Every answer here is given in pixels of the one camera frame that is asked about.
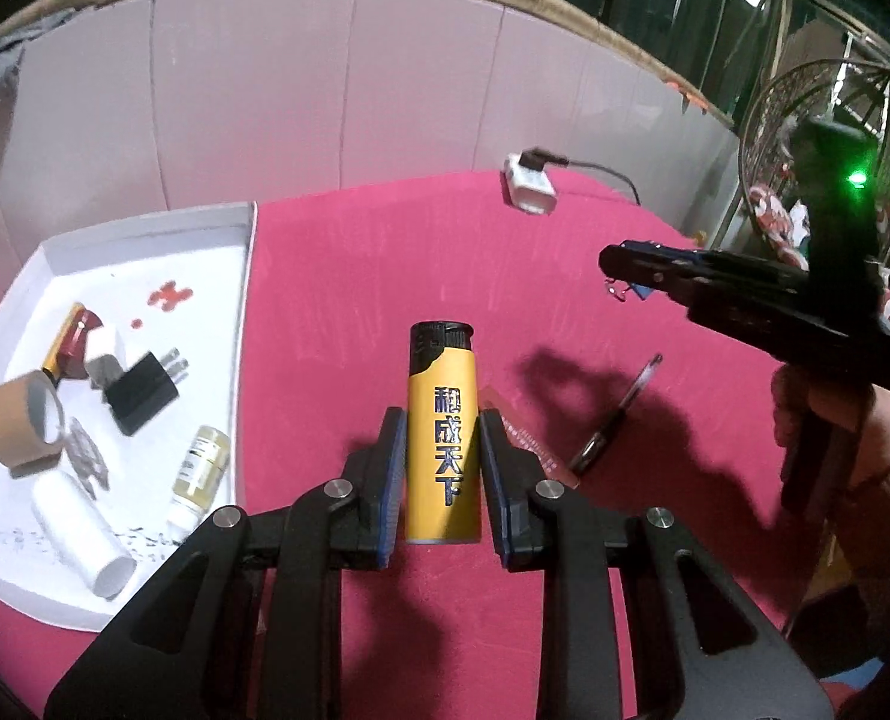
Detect white charger plug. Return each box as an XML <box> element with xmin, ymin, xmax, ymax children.
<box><xmin>81</xmin><ymin>326</ymin><xmax>127</xmax><ymax>391</ymax></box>

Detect wicker hanging chair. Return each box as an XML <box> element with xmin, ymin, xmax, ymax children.
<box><xmin>737</xmin><ymin>52</ymin><xmax>890</xmax><ymax>293</ymax></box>

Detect brown tape roll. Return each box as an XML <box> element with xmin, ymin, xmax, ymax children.
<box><xmin>0</xmin><ymin>369</ymin><xmax>67</xmax><ymax>475</ymax></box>

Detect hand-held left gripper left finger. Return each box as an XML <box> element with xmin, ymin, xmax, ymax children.
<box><xmin>44</xmin><ymin>406</ymin><xmax>408</xmax><ymax>720</ymax></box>

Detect red card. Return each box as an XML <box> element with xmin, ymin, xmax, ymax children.
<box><xmin>479</xmin><ymin>386</ymin><xmax>585</xmax><ymax>493</ymax></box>

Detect blue binder clip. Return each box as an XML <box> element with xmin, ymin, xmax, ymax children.
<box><xmin>605</xmin><ymin>276</ymin><xmax>653</xmax><ymax>306</ymax></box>

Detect person's right forearm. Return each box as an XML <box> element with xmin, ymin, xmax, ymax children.
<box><xmin>790</xmin><ymin>420</ymin><xmax>890</xmax><ymax>720</ymax></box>

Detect small clear glass bottle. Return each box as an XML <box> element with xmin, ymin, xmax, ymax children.
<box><xmin>166</xmin><ymin>426</ymin><xmax>231</xmax><ymax>541</ymax></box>

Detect white charging device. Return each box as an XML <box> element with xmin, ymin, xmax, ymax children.
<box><xmin>501</xmin><ymin>152</ymin><xmax>558</xmax><ymax>217</ymax></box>

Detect black cable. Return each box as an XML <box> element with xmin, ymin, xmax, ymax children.
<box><xmin>524</xmin><ymin>148</ymin><xmax>641</xmax><ymax>205</ymax></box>

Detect gold and red small tool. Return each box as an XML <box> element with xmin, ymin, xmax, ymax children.
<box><xmin>40</xmin><ymin>302</ymin><xmax>105</xmax><ymax>385</ymax></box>

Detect pink tablecloth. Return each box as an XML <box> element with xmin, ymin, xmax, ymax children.
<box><xmin>0</xmin><ymin>169</ymin><xmax>866</xmax><ymax>720</ymax></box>

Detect red white patterned cushion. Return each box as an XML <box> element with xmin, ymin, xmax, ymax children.
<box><xmin>748</xmin><ymin>191</ymin><xmax>813</xmax><ymax>265</ymax></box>

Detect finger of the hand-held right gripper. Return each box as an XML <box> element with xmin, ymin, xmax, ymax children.
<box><xmin>599</xmin><ymin>240</ymin><xmax>813</xmax><ymax>305</ymax></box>

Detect yellow black lighter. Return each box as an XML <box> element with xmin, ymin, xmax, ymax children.
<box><xmin>404</xmin><ymin>320</ymin><xmax>482</xmax><ymax>545</ymax></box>

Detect black pen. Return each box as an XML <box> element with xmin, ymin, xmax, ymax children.
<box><xmin>569</xmin><ymin>354</ymin><xmax>665</xmax><ymax>475</ymax></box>

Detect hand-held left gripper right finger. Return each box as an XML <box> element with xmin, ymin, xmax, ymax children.
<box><xmin>479</xmin><ymin>409</ymin><xmax>828</xmax><ymax>720</ymax></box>

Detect person's right hand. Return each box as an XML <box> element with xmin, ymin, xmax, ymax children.
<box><xmin>771</xmin><ymin>364</ymin><xmax>890</xmax><ymax>482</ymax></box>

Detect white cardboard tray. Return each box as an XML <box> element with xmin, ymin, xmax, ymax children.
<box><xmin>0</xmin><ymin>200</ymin><xmax>258</xmax><ymax>632</ymax></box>

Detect black charger plug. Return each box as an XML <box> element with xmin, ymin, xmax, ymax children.
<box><xmin>106</xmin><ymin>349</ymin><xmax>191</xmax><ymax>436</ymax></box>

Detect white plastic tube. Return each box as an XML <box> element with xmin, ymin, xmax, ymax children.
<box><xmin>31</xmin><ymin>471</ymin><xmax>136</xmax><ymax>599</ymax></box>

